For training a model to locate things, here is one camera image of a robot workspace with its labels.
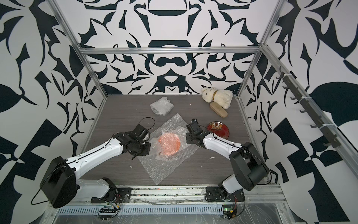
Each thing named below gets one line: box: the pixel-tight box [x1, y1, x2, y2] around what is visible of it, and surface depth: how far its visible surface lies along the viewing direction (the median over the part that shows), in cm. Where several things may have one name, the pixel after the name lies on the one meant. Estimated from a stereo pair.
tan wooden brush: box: [209, 101, 228, 119], surface depth 110 cm
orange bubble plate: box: [158, 132, 181, 157], surface depth 91 cm
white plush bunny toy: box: [200, 87, 234, 110], surface depth 113 cm
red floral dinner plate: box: [206, 121, 230, 140], surface depth 104 cm
